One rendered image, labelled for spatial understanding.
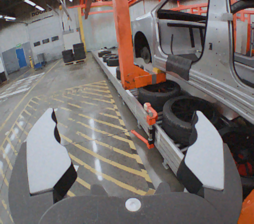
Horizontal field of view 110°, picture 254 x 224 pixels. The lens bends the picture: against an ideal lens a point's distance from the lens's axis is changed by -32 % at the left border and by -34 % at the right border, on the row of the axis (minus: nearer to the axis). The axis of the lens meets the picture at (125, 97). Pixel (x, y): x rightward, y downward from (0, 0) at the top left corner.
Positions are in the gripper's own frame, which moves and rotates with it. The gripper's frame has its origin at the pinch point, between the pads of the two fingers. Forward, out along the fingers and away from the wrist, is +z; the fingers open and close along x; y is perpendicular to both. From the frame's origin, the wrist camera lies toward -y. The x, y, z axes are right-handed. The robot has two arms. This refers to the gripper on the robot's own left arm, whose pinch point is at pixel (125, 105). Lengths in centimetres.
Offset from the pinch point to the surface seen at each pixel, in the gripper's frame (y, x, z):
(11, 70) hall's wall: 245, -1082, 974
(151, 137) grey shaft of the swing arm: 97, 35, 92
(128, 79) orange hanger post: 55, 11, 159
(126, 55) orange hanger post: 22, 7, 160
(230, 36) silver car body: -18, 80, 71
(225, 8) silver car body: -39, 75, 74
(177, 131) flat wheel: 75, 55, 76
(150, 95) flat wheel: 70, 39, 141
